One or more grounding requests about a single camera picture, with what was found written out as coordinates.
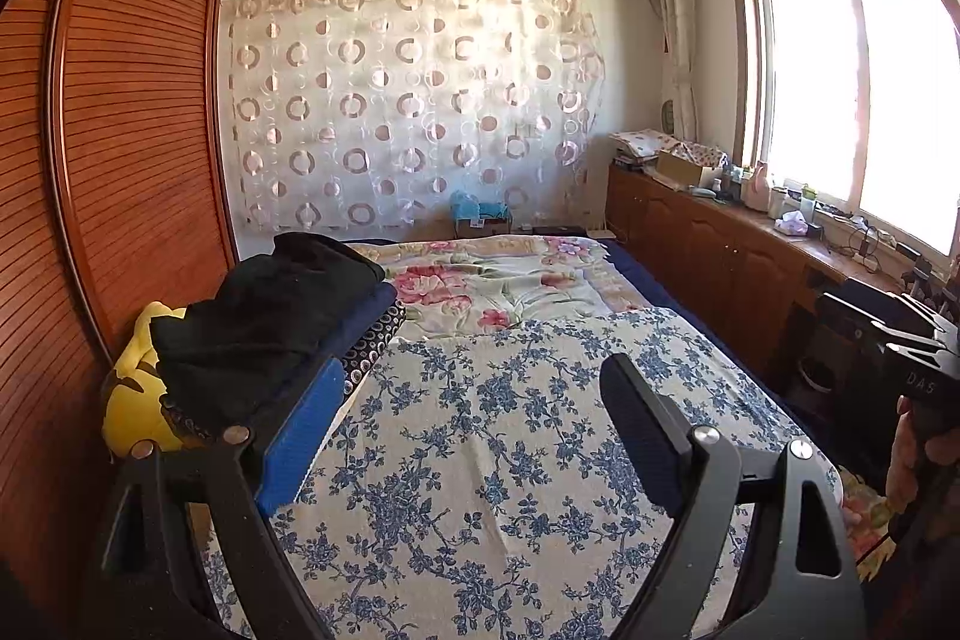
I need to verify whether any black white circle-patterned folded garment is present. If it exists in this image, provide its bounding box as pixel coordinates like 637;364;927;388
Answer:
342;302;407;401

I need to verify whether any long wooden sideboard cabinet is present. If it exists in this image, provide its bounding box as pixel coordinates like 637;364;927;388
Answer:
605;166;901;388

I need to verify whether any wooden louvered wardrobe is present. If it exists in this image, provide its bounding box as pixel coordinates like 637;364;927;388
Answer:
2;0;236;622

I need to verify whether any person's right hand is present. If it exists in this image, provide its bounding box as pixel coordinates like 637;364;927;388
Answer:
885;396;960;541

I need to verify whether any circle-patterned sheer curtain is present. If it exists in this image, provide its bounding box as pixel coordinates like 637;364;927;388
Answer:
221;0;605;237

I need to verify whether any blue toy on box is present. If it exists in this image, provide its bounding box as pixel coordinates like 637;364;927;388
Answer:
449;190;512;239

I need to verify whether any window with wooden frame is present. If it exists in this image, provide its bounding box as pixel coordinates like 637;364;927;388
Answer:
734;0;958;260

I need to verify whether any pink rose floral blanket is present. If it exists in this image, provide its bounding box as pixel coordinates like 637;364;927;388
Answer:
353;234;649;341

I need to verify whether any black t-shirt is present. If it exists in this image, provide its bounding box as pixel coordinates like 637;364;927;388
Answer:
149;232;387;442

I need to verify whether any yellow plush toy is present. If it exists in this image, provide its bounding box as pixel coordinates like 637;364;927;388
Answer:
101;302;185;459

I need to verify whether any white side window curtain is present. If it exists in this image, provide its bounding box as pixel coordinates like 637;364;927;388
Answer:
658;0;700;142

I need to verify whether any blue floral white bedsheet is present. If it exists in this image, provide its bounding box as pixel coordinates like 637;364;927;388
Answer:
270;308;799;638

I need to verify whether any navy blue folded garment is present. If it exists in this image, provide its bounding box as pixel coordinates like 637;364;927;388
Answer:
252;283;398;458

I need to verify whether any cardboard box on sideboard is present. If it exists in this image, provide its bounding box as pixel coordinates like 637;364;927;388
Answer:
656;151;727;188

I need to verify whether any pink bottle on sideboard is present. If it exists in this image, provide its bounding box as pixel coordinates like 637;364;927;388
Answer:
740;161;771;214

